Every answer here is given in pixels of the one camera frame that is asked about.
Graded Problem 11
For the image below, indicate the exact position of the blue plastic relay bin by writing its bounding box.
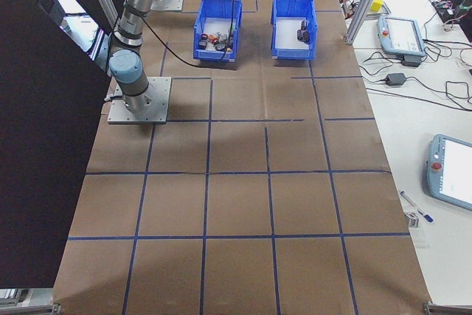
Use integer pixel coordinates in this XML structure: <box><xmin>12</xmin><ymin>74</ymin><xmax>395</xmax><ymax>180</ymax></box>
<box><xmin>271</xmin><ymin>0</ymin><xmax>319</xmax><ymax>60</ymax></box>

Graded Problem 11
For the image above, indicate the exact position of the blue plastic button bin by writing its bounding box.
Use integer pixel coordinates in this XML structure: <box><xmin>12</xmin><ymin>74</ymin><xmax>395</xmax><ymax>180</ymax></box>
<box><xmin>192</xmin><ymin>0</ymin><xmax>243</xmax><ymax>64</ymax></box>

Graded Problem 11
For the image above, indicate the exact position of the white foam bin liner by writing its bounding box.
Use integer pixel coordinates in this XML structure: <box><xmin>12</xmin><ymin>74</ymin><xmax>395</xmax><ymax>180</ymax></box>
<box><xmin>276</xmin><ymin>18</ymin><xmax>310</xmax><ymax>50</ymax></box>

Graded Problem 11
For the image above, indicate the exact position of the pile of small electrical parts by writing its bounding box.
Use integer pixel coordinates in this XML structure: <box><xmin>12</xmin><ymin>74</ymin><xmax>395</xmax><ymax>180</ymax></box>
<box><xmin>201</xmin><ymin>17</ymin><xmax>237</xmax><ymax>53</ymax></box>

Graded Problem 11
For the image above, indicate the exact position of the blue grey teach pendant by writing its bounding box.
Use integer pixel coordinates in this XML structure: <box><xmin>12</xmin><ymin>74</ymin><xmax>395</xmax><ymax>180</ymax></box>
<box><xmin>375</xmin><ymin>15</ymin><xmax>428</xmax><ymax>59</ymax></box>
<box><xmin>426</xmin><ymin>133</ymin><xmax>472</xmax><ymax>213</ymax></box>

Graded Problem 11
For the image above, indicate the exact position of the black power adapter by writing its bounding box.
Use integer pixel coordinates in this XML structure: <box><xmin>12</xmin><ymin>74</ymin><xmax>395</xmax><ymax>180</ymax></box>
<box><xmin>384</xmin><ymin>73</ymin><xmax>408</xmax><ymax>87</ymax></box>

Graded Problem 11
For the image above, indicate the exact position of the white pen blue cap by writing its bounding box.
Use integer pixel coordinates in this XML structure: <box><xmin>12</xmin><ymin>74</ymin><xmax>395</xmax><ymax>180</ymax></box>
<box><xmin>399</xmin><ymin>190</ymin><xmax>420</xmax><ymax>216</ymax></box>

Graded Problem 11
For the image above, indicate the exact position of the aluminium corner bar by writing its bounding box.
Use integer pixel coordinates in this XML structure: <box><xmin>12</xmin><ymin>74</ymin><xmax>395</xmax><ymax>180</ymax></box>
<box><xmin>0</xmin><ymin>287</ymin><xmax>62</xmax><ymax>315</ymax></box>
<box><xmin>422</xmin><ymin>300</ymin><xmax>472</xmax><ymax>315</ymax></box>

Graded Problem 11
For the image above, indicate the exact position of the black orange cable connector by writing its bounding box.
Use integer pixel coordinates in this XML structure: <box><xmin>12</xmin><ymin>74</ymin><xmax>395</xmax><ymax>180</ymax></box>
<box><xmin>341</xmin><ymin>0</ymin><xmax>361</xmax><ymax>18</ymax></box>

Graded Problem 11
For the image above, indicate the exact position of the aluminium profile post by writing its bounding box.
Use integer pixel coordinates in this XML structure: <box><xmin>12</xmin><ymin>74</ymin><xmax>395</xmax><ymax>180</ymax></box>
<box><xmin>344</xmin><ymin>0</ymin><xmax>392</xmax><ymax>46</ymax></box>

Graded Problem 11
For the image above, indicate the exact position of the black cable box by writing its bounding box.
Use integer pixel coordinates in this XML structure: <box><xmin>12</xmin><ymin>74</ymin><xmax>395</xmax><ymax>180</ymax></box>
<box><xmin>400</xmin><ymin>55</ymin><xmax>422</xmax><ymax>69</ymax></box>

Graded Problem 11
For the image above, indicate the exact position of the small electronics board with wires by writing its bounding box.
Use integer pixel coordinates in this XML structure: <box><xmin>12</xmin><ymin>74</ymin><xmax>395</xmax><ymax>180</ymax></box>
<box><xmin>428</xmin><ymin>0</ymin><xmax>472</xmax><ymax>32</ymax></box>

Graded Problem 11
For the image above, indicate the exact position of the black frame cover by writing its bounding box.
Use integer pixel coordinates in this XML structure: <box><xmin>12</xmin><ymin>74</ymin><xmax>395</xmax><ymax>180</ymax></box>
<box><xmin>0</xmin><ymin>0</ymin><xmax>125</xmax><ymax>290</ymax></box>

